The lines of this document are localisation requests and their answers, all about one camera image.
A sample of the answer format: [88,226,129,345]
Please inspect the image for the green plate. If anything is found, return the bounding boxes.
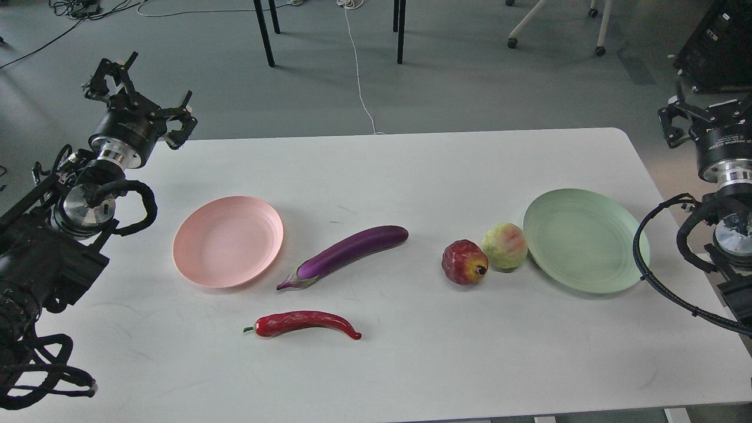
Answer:
[523,188,642,294]

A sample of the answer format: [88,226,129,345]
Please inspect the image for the black equipment box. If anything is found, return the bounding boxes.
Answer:
[674,1,751,93]

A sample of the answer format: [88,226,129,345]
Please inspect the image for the white floor cable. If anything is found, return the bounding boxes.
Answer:
[337,0,386,136]

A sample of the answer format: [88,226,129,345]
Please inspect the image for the pink plate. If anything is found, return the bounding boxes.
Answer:
[172,196,284,289]

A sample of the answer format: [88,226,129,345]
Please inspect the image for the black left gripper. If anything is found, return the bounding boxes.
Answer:
[82,51,198,169]

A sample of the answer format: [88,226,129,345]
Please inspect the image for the red chili pepper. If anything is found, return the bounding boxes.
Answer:
[243,310,362,340]

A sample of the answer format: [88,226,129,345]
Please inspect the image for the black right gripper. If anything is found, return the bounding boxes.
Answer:
[658,82,752,182]

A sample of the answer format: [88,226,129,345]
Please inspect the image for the white chair base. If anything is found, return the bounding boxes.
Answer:
[506,1,615,57]

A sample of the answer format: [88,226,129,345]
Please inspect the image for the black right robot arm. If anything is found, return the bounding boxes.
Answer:
[632,82,751,337]

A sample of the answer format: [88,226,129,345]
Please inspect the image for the green-pink peach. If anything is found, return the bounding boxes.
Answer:
[481,223,528,270]

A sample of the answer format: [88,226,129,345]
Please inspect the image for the black table leg right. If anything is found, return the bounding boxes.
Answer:
[392,0,407,65]

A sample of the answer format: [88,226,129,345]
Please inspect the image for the black table leg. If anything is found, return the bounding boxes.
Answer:
[252,0,280,69]
[392,0,407,65]

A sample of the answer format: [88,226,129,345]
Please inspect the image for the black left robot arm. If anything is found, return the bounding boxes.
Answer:
[1,52,198,410]

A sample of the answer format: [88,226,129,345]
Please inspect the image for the red pomegranate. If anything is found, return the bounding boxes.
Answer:
[441,239,489,286]

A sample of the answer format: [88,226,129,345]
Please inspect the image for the black table leg left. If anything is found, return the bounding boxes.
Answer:
[252,0,280,69]

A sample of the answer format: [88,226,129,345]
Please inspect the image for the black floor cables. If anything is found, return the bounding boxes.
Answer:
[0,0,147,70]

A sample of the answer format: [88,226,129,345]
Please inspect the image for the purple eggplant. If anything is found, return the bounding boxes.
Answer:
[275,225,409,291]

